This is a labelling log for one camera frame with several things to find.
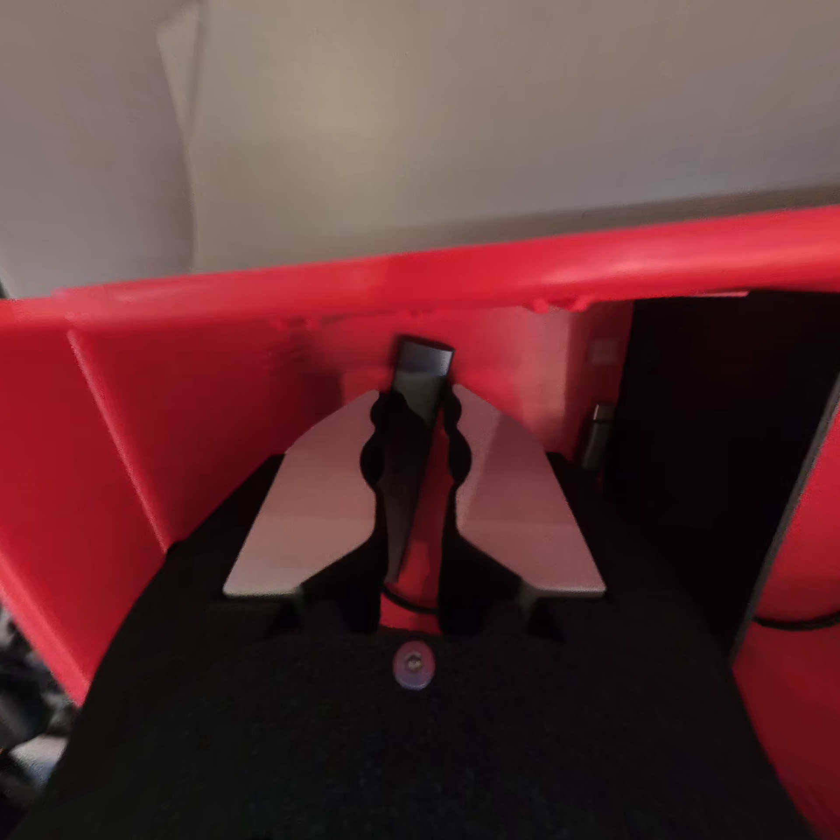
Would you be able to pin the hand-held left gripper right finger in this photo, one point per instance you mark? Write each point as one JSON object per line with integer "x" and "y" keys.
{"x": 525, "y": 512}

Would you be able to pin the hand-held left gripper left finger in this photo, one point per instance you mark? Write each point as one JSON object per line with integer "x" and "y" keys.
{"x": 308, "y": 512}

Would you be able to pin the black red-bin divider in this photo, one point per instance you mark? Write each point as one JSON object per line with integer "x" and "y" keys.
{"x": 709, "y": 459}

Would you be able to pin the red plastic bin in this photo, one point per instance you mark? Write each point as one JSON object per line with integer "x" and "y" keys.
{"x": 197, "y": 426}

